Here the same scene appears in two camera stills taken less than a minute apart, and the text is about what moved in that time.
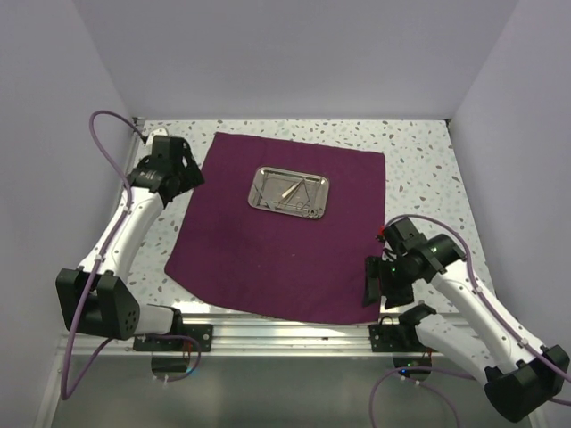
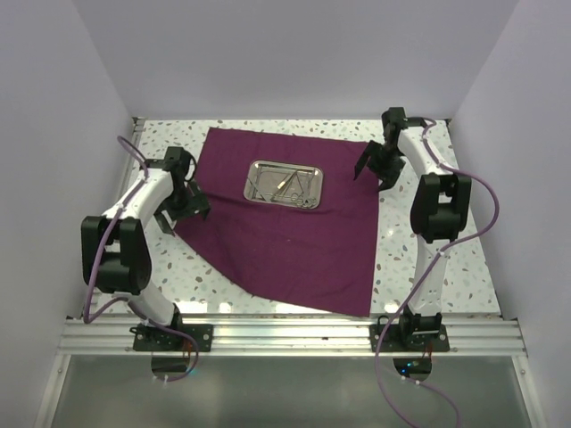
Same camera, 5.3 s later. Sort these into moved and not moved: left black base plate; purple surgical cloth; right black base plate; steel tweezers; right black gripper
Moved: right black gripper; steel tweezers; purple surgical cloth
Not moved: right black base plate; left black base plate
